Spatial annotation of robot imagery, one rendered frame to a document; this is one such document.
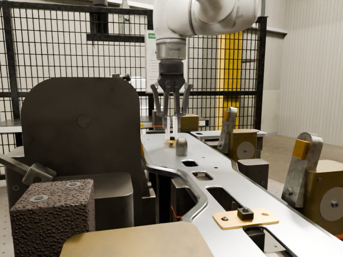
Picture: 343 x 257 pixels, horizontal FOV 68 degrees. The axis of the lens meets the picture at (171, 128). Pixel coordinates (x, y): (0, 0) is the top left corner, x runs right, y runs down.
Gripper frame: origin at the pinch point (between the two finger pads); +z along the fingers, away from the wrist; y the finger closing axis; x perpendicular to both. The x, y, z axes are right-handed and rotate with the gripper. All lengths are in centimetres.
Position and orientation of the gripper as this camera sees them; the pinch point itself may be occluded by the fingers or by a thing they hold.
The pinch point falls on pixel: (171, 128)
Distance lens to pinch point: 79.0
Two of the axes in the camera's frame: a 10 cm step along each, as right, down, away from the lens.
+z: 0.0, 9.9, 1.7
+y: 9.8, -0.4, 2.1
